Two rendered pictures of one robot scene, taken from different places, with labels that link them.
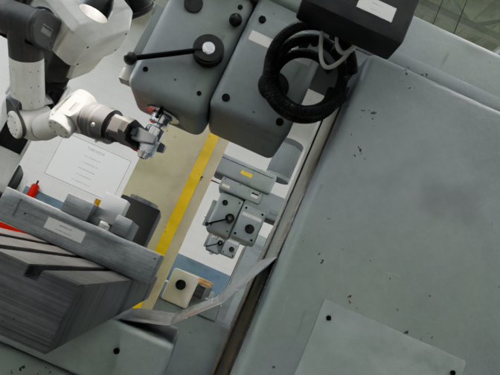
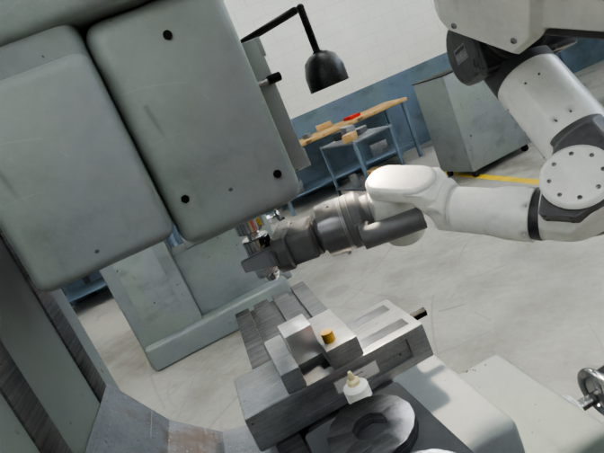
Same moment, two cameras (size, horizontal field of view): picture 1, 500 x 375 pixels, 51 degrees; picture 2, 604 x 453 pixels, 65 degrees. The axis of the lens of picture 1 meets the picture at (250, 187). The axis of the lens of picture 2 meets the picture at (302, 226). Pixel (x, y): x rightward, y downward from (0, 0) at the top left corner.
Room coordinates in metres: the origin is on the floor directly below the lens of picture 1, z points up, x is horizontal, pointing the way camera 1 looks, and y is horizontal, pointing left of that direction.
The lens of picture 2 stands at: (2.00, 0.24, 1.44)
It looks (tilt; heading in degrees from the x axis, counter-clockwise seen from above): 14 degrees down; 172
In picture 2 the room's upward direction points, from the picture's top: 23 degrees counter-clockwise
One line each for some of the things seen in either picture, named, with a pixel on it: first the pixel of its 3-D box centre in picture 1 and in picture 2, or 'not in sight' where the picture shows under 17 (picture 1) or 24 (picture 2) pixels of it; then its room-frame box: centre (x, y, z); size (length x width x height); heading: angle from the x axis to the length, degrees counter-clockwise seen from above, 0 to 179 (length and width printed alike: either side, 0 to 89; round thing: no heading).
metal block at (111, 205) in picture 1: (112, 210); (299, 339); (1.19, 0.26, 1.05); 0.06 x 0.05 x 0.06; 3
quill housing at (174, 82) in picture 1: (193, 57); (199, 121); (1.23, 0.26, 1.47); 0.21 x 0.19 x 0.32; 2
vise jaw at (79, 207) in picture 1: (84, 210); (332, 336); (1.19, 0.32, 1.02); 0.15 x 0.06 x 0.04; 3
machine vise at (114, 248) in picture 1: (88, 229); (326, 359); (1.19, 0.29, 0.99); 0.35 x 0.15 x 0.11; 93
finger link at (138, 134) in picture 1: (143, 135); not in sight; (1.20, 0.27, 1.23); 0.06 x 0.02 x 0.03; 71
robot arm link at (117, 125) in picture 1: (118, 130); (314, 236); (1.26, 0.35, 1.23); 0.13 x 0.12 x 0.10; 161
